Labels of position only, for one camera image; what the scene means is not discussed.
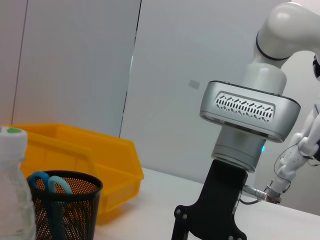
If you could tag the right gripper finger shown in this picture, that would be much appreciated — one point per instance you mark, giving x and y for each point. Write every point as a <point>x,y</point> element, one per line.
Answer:
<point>179,231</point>

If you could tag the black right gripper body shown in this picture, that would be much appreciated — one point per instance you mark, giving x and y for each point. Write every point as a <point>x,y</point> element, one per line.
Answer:
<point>220,200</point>

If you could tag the blue scissors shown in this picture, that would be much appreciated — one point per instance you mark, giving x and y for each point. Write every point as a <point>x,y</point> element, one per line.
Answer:
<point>56,185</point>

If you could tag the water bottle green label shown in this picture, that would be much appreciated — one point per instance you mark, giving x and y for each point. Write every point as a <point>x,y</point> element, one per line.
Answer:
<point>12,195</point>

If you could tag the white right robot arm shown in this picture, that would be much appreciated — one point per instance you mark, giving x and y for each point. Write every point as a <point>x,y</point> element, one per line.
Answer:
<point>270,62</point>

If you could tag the black mesh pen holder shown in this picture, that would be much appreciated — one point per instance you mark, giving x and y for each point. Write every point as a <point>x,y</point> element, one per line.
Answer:
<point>75,212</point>

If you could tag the white jointed background robot limb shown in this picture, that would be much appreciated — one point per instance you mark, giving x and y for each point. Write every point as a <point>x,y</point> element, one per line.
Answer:
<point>292,160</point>

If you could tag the yellow plastic bin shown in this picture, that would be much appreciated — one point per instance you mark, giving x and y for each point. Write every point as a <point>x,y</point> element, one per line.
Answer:
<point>115,160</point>

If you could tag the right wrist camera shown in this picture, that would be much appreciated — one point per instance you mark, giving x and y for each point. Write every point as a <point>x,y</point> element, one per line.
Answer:
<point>250,110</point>

